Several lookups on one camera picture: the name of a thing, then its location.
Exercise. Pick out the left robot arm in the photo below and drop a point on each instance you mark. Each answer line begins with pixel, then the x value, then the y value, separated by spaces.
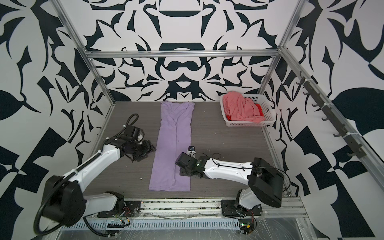
pixel 64 201

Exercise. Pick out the white plastic laundry basket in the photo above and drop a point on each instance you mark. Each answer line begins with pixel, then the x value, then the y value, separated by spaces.
pixel 268 112

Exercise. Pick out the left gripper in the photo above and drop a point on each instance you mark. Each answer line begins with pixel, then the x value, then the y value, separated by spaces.
pixel 148 148

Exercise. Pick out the pink t-shirt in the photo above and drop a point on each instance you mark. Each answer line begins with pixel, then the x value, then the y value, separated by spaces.
pixel 236 99

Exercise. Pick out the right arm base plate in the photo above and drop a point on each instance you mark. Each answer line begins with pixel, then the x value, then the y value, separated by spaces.
pixel 243 208

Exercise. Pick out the white cable duct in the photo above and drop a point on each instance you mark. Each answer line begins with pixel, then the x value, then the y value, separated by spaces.
pixel 168 224

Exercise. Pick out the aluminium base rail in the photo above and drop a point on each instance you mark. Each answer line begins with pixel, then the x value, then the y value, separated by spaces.
pixel 196 208

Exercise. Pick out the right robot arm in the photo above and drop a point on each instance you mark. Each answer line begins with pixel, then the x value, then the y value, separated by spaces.
pixel 265 183

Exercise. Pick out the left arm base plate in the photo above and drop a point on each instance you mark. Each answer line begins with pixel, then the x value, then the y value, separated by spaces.
pixel 123 209

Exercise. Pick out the purple t-shirt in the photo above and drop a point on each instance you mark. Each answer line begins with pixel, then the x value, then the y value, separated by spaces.
pixel 174 138

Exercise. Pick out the aluminium frame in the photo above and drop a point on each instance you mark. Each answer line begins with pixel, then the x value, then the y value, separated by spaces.
pixel 372 161

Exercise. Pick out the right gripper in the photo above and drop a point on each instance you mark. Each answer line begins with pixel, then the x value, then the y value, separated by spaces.
pixel 182 172

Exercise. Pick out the wall hook rail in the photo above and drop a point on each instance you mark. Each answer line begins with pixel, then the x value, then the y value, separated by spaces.
pixel 333 115

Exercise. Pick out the small electronics board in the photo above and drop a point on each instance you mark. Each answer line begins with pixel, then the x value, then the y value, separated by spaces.
pixel 247 226

